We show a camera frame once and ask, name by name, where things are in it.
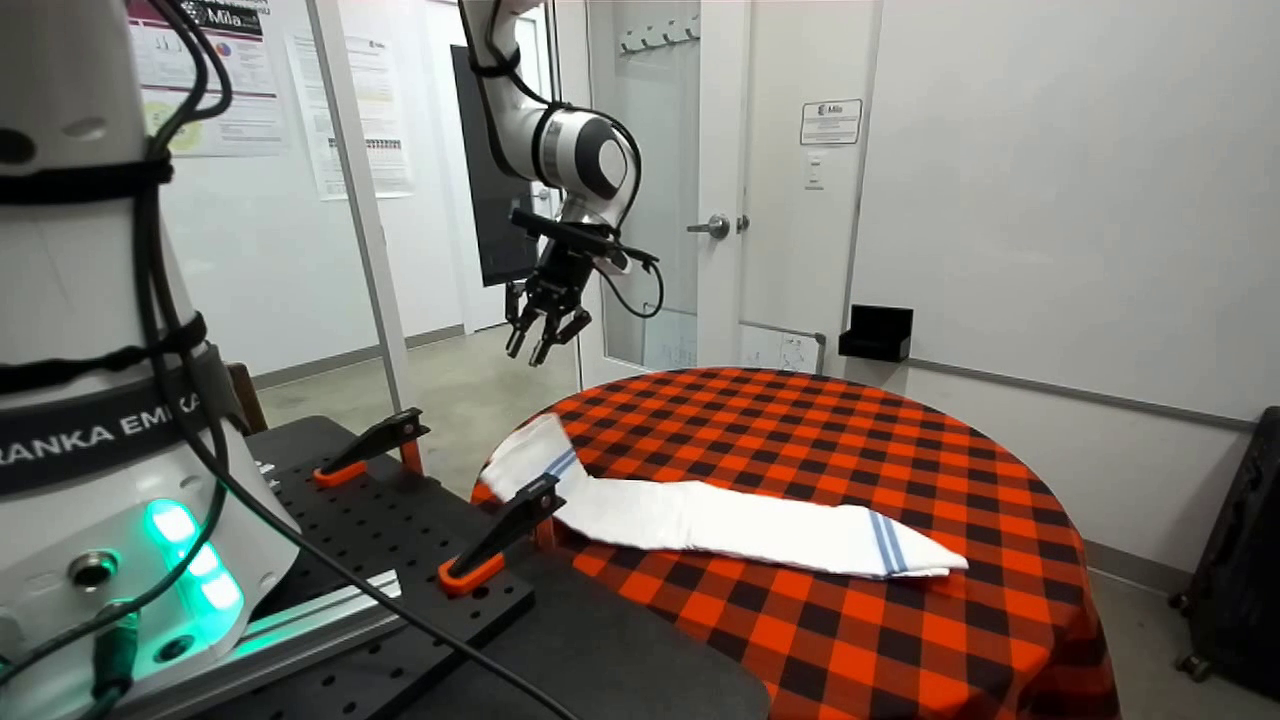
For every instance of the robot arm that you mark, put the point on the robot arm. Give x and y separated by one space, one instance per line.
80 300

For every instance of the black case on wheels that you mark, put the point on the black case on wheels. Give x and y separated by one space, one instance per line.
1240 560

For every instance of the black wall panel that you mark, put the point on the black wall panel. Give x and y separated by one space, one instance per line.
490 230

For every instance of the white wall sign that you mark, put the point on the white wall sign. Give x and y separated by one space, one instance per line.
831 122

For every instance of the red black checked tablecloth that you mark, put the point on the red black checked tablecloth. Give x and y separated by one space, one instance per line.
850 640

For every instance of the white paper poster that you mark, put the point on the white paper poster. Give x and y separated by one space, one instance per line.
365 120

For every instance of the small whiteboard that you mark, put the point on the small whiteboard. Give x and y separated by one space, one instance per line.
782 350

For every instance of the white light switch plate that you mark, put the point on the white light switch plate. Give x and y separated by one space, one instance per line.
815 170

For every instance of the row of coat hooks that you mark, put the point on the row of coat hooks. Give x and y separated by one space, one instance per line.
660 34

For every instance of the white door with glass pane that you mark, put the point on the white door with glass pane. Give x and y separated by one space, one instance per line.
655 140

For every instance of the white towel with blue stripes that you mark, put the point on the white towel with blue stripes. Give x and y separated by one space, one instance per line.
720 525

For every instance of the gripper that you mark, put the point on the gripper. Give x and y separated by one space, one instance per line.
566 268

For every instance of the poster with dark header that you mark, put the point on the poster with dark header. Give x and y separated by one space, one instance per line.
225 90

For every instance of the black wall box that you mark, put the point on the black wall box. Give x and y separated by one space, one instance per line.
878 333

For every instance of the black clamp with orange tips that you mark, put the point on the black clamp with orange tips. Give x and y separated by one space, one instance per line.
505 535
375 445

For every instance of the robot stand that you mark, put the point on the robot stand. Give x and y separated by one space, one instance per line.
420 560

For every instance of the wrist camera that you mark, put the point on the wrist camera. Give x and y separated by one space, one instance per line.
570 232

